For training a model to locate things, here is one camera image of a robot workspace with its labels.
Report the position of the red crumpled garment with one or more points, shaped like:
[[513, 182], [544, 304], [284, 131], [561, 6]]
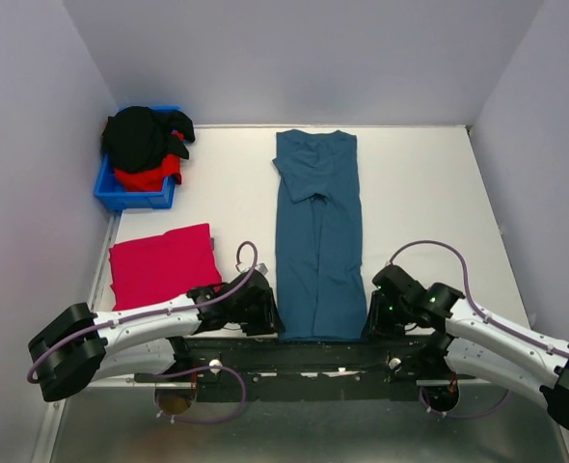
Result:
[[152, 171]]

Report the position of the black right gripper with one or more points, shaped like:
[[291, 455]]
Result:
[[376, 325]]

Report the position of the teal blue t shirt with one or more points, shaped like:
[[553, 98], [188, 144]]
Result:
[[319, 237]]

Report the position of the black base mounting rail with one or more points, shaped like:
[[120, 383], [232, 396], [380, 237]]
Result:
[[265, 369]]

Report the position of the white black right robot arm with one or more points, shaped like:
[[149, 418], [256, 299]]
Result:
[[470, 341]]

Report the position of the blue plastic bin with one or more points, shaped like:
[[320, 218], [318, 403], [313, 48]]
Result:
[[111, 193]]

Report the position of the black crumpled garment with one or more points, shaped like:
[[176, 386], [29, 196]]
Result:
[[139, 138]]

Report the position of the folded magenta t shirt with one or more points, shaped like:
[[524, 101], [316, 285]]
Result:
[[158, 268]]

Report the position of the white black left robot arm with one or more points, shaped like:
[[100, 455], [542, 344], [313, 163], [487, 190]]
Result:
[[79, 346]]

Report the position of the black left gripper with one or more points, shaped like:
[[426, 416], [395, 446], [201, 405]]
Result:
[[269, 321]]

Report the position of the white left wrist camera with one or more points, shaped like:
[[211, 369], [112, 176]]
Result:
[[261, 268]]

